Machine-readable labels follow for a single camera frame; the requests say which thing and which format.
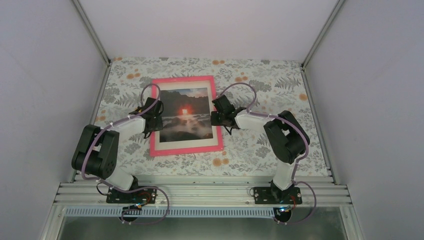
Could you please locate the white photo mat board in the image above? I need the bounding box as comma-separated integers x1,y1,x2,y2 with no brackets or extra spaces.
154,80,220,151

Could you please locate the sunset photo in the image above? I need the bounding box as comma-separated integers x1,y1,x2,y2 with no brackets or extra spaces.
158,87,214,143

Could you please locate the pink picture frame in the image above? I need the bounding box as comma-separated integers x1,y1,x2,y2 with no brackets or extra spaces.
149,75,224,157

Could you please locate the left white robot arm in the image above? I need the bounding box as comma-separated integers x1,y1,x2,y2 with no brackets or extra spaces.
71,97,164,203

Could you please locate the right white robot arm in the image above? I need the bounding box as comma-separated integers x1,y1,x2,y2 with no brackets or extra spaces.
210,95,310,204

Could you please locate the floral patterned table mat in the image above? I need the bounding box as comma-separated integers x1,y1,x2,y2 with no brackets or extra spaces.
95,57,328,177

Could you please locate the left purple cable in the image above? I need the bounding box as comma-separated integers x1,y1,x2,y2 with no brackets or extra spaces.
80,83,170,226

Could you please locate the purple cable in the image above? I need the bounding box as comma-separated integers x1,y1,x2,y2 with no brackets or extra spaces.
216,82,318,226
80,83,170,226

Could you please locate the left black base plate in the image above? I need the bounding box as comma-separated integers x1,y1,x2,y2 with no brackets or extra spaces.
106,188,157,205

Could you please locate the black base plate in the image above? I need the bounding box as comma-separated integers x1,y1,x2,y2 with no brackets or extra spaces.
252,185,303,205
106,188,157,205

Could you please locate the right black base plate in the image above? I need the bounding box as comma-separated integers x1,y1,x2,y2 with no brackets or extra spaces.
252,185,303,205

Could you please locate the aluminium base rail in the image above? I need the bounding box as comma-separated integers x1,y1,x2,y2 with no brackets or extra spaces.
53,176,352,218

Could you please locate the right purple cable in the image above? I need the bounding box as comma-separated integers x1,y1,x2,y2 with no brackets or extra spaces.
216,82,318,226

